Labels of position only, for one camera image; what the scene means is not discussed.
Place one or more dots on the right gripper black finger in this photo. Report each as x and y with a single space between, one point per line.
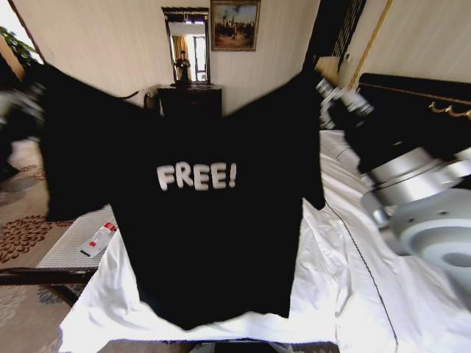
357 103
329 88

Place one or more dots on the white woven bench dark frame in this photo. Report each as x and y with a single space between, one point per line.
66 242

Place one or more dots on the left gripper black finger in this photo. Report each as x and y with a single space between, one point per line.
33 97

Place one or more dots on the dark framed wall mirror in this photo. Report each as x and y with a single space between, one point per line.
187 29

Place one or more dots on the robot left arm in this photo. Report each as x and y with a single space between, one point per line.
7 108

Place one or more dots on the green potted plant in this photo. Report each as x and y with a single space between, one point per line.
16 42

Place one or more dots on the gold framed painting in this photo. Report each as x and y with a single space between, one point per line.
234 24

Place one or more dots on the bed with white sheet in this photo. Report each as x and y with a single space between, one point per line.
331 276

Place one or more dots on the robot front shell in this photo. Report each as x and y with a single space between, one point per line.
235 348

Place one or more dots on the black headboard with gold trim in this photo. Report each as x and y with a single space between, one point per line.
412 92

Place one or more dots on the clear bottle with red label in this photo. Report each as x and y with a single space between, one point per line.
97 240

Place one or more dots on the dark wooden cabinet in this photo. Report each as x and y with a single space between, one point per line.
191 101

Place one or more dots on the black T-shirt with FREE print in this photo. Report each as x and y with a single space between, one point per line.
206 239

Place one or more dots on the person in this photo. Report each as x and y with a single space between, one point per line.
182 66

